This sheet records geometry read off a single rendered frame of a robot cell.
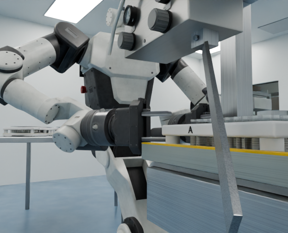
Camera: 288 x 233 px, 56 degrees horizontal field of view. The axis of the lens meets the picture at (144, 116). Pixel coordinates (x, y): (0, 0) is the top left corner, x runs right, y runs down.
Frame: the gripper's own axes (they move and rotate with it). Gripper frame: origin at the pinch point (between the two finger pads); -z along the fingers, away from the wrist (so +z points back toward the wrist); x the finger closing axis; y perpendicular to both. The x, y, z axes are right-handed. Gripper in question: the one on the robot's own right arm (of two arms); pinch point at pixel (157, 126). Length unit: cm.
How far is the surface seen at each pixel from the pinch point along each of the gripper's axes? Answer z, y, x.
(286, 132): -25.2, 16.0, 1.4
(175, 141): -6.5, 5.2, 2.9
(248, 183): -21.0, 16.3, 7.6
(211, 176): -15.4, 12.8, 7.6
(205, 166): -15.1, 14.7, 6.0
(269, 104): 17, -404, -42
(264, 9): 22, -421, -201
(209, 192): -15.8, 15.1, 9.4
